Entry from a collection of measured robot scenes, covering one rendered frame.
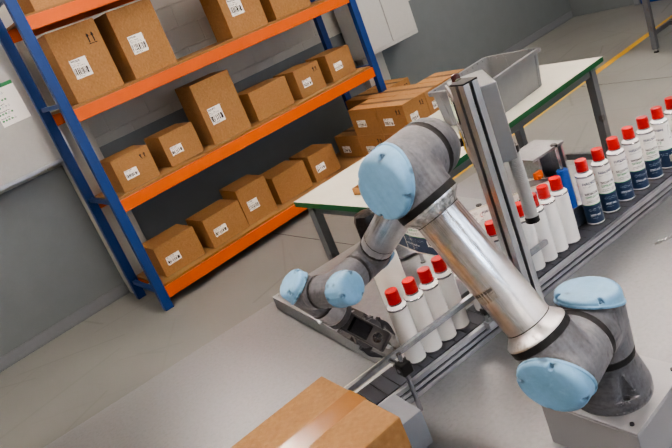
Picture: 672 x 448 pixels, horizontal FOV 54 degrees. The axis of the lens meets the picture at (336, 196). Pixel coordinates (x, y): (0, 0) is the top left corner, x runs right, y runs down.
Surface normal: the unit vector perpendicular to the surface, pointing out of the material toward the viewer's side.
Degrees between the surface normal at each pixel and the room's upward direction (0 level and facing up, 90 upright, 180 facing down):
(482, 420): 0
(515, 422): 0
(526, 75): 95
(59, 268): 90
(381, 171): 83
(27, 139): 90
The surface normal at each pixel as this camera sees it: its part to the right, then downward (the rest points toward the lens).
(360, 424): -0.35, -0.88
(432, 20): 0.61, 0.04
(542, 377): -0.51, 0.56
